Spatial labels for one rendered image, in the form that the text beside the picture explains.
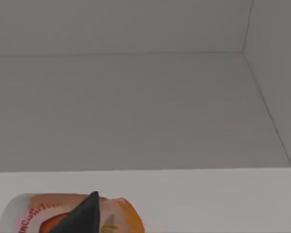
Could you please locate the orange and white snack bag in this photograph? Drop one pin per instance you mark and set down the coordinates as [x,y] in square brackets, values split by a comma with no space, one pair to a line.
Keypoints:
[29,213]

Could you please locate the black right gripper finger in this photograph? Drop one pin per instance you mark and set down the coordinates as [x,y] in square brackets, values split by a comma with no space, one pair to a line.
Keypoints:
[88,213]

